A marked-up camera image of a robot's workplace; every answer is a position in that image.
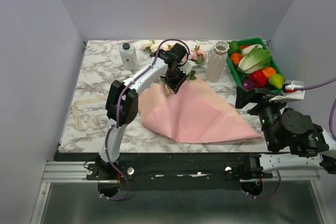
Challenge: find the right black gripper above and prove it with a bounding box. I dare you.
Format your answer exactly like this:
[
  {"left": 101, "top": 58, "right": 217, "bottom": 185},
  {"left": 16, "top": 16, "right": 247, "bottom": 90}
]
[{"left": 234, "top": 85, "right": 292, "bottom": 149}]

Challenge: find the peach rose stem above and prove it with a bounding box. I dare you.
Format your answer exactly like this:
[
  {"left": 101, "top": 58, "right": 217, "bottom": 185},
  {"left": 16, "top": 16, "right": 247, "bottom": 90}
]
[{"left": 161, "top": 65, "right": 196, "bottom": 91}]

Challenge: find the pink wrapping paper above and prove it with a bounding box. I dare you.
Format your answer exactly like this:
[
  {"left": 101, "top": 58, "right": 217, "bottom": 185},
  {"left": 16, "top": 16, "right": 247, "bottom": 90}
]
[{"left": 139, "top": 78, "right": 261, "bottom": 144}]

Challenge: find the pink rose stem with bud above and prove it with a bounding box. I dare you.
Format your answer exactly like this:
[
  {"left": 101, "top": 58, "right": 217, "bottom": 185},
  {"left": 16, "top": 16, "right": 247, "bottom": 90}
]
[{"left": 188, "top": 45, "right": 207, "bottom": 66}]

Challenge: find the cream ribbon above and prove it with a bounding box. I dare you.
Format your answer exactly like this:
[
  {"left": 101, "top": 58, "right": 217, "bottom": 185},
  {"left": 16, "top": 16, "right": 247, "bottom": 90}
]
[{"left": 71, "top": 98, "right": 107, "bottom": 131}]

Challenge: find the white rose stem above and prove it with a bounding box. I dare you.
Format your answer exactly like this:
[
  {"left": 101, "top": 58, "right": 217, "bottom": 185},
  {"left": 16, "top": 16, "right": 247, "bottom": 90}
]
[{"left": 142, "top": 39, "right": 159, "bottom": 57}]

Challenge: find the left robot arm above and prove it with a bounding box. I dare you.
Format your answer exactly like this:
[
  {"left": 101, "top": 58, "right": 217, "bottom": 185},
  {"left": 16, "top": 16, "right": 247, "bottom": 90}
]
[{"left": 95, "top": 39, "right": 190, "bottom": 179}]

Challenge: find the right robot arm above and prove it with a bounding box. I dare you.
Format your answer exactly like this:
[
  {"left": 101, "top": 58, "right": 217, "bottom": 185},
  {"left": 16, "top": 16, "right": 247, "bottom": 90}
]
[{"left": 235, "top": 87, "right": 335, "bottom": 174}]

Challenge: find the white ribbed vase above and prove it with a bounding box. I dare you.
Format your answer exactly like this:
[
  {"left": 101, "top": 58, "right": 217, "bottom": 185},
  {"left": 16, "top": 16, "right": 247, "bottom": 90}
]
[{"left": 205, "top": 41, "right": 229, "bottom": 82}]

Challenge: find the purple toy onion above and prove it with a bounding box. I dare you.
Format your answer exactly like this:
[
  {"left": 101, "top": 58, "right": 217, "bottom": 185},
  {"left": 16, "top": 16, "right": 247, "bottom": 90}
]
[{"left": 242, "top": 79, "right": 256, "bottom": 90}]

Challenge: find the green plastic basket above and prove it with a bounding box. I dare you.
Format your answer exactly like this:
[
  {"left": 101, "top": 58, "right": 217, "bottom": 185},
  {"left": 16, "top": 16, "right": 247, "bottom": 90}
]
[{"left": 226, "top": 38, "right": 282, "bottom": 94}]

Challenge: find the red toy pepper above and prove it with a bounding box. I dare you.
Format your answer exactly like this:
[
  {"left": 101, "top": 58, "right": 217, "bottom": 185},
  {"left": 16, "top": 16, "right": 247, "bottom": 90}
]
[{"left": 248, "top": 70, "right": 268, "bottom": 88}]

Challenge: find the orange toy fruit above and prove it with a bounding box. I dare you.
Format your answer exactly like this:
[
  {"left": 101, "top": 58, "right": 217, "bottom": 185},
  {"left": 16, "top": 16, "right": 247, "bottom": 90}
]
[{"left": 262, "top": 67, "right": 277, "bottom": 79}]

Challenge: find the green toy pear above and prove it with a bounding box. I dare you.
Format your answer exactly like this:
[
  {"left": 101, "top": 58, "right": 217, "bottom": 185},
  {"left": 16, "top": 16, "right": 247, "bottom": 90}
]
[{"left": 268, "top": 73, "right": 285, "bottom": 89}]

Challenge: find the toy napa cabbage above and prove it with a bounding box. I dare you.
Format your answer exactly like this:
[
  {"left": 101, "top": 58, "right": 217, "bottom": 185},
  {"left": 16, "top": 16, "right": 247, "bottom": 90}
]
[{"left": 238, "top": 46, "right": 272, "bottom": 74}]

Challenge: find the green toy pepper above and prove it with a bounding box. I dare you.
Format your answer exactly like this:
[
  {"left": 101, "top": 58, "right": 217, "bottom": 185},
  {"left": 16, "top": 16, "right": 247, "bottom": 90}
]
[{"left": 227, "top": 40, "right": 242, "bottom": 56}]

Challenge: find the white bottle black cap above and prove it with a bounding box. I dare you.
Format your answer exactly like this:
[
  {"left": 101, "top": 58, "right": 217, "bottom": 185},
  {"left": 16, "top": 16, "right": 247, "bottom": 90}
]
[{"left": 119, "top": 43, "right": 139, "bottom": 71}]

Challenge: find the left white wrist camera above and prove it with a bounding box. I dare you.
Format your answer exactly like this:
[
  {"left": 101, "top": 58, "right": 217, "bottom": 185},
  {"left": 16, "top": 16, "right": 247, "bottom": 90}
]
[{"left": 177, "top": 60, "right": 194, "bottom": 76}]

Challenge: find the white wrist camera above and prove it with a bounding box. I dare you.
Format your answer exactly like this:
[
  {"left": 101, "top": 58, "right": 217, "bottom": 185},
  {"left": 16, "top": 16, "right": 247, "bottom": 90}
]
[
  {"left": 177, "top": 60, "right": 194, "bottom": 76},
  {"left": 269, "top": 80, "right": 305, "bottom": 103}
]

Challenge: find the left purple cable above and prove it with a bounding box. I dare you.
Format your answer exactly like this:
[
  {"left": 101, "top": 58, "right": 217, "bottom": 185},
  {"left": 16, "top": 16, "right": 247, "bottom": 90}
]
[{"left": 98, "top": 38, "right": 190, "bottom": 201}]

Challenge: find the purple cable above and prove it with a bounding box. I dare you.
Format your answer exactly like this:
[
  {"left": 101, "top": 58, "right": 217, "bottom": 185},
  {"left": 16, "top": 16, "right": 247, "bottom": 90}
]
[
  {"left": 299, "top": 77, "right": 336, "bottom": 141},
  {"left": 98, "top": 38, "right": 190, "bottom": 201}
]

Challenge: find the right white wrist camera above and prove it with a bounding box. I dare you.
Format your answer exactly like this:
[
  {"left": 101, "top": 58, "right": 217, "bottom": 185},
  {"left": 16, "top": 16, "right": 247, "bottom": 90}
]
[{"left": 269, "top": 80, "right": 305, "bottom": 103}]

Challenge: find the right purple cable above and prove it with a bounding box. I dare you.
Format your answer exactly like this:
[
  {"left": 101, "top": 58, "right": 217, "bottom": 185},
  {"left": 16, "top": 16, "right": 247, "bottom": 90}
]
[{"left": 299, "top": 77, "right": 336, "bottom": 141}]

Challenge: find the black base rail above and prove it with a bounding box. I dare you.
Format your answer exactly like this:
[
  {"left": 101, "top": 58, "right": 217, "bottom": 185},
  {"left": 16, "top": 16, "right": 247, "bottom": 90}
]
[{"left": 54, "top": 152, "right": 273, "bottom": 196}]

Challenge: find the aluminium frame rail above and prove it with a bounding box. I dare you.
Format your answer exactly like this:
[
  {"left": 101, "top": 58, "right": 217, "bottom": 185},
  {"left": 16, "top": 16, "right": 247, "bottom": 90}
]
[{"left": 42, "top": 161, "right": 321, "bottom": 183}]

